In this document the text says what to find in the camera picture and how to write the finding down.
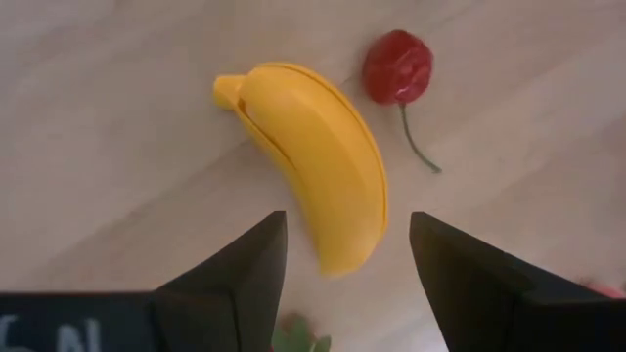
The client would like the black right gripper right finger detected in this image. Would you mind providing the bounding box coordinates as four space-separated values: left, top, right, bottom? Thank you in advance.
408 211 607 352

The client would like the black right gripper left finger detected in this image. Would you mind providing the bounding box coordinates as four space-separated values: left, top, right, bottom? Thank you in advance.
151 210 289 352

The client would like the red toy strawberry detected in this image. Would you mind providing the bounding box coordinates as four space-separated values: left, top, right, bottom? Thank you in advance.
267 312 334 352

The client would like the red toy cherry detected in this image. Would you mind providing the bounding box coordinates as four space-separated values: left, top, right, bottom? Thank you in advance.
361 28 443 175

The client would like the yellow toy banana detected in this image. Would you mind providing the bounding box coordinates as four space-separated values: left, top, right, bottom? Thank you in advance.
212 61 390 279

